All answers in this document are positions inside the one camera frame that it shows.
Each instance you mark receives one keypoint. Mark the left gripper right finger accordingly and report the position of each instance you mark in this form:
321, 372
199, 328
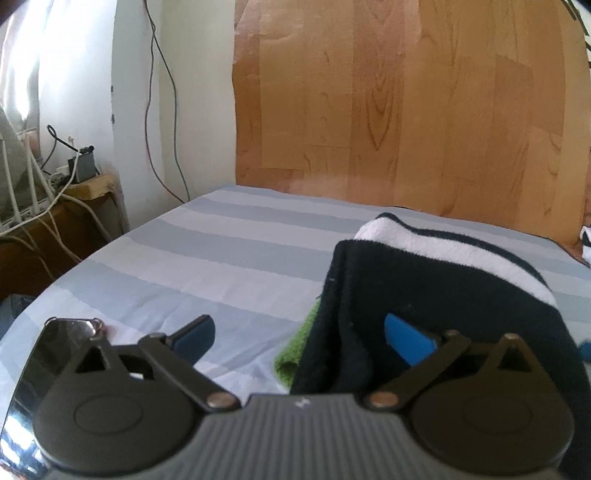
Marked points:
483, 408

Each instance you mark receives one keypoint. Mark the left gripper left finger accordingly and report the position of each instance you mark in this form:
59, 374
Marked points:
120, 409

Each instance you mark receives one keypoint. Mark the black smartphone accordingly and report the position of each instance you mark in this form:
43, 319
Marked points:
58, 341

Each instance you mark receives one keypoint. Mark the striped blue bed sheet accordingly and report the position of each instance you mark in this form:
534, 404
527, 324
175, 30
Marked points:
253, 259

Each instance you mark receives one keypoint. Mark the wooden bedside table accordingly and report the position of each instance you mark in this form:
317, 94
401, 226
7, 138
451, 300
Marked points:
35, 255

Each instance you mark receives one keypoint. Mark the white folded garment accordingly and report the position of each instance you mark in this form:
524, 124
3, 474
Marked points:
585, 242

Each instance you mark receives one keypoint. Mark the white wifi router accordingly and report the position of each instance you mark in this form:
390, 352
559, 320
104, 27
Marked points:
25, 188

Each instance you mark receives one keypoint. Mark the small grey charger box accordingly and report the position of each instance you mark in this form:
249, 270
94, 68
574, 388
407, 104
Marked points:
83, 168

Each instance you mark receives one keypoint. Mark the wooden headboard panel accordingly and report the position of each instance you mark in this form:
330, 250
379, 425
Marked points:
474, 110

